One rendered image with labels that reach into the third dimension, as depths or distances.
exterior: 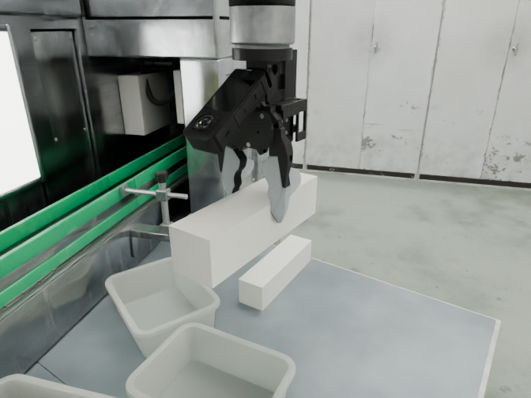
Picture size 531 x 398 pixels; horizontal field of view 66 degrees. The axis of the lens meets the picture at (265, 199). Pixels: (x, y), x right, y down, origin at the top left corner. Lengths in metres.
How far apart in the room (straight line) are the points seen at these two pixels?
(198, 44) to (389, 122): 2.90
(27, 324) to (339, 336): 0.57
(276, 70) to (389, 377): 0.56
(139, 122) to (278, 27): 0.91
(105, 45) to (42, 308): 0.68
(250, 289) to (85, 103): 0.69
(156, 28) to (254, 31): 0.67
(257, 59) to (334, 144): 3.43
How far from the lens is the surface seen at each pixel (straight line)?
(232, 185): 0.54
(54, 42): 1.17
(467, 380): 0.85
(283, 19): 0.48
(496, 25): 3.82
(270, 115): 0.48
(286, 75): 0.52
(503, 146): 4.00
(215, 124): 0.44
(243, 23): 0.48
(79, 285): 0.93
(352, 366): 0.81
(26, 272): 0.85
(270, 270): 0.93
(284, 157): 0.48
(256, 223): 0.49
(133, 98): 1.33
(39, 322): 0.87
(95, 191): 1.07
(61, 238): 0.89
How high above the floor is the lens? 1.32
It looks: 23 degrees down
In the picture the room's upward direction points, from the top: straight up
